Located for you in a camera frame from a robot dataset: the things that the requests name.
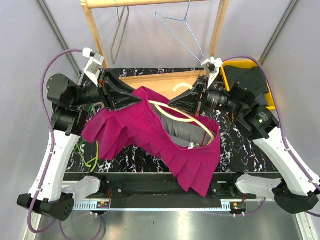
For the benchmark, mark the dark grey folded garment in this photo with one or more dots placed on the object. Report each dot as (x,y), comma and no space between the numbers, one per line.
(246,84)

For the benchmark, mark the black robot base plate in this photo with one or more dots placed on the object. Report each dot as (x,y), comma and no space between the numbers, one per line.
(127,191)

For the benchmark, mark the yellow plastic bin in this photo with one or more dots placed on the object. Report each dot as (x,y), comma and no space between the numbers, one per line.
(244,63)

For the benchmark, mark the lime green plastic hanger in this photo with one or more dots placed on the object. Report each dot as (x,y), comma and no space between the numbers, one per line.
(88,156)

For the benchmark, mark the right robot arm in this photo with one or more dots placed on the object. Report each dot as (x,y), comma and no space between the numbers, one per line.
(297,189)

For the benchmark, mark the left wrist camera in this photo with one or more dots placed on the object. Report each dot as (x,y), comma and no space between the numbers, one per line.
(94,64)

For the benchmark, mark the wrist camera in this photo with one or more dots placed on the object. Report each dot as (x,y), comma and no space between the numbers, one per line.
(212,66)
(94,64)

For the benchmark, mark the wooden clothes rack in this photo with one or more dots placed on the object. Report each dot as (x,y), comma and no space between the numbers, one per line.
(146,43)

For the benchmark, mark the magenta pleated skirt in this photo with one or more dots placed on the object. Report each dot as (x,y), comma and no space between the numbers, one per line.
(191,155)

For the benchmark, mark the green velvet hanger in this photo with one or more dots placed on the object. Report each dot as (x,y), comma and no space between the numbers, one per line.
(91,112)

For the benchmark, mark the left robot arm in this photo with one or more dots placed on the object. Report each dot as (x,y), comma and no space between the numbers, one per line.
(47,197)

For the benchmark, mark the blue wire hanger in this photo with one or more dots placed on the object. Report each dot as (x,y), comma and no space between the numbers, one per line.
(180,29)

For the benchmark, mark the grey velvet hanger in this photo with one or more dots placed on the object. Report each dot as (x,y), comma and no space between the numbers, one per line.
(98,106)

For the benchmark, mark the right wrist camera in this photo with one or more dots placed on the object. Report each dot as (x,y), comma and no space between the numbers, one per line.
(212,66)

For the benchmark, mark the light wooden hanger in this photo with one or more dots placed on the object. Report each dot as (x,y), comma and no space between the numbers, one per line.
(188,118)

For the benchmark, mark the blue-grey folded garment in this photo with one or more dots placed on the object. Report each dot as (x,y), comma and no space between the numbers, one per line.
(266,102)

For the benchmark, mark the grey hanger on rack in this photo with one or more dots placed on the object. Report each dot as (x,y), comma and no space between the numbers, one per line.
(119,33)

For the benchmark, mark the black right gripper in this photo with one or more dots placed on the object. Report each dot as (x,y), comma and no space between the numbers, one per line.
(188,102)

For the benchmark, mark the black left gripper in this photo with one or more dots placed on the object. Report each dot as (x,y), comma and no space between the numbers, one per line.
(118,100)

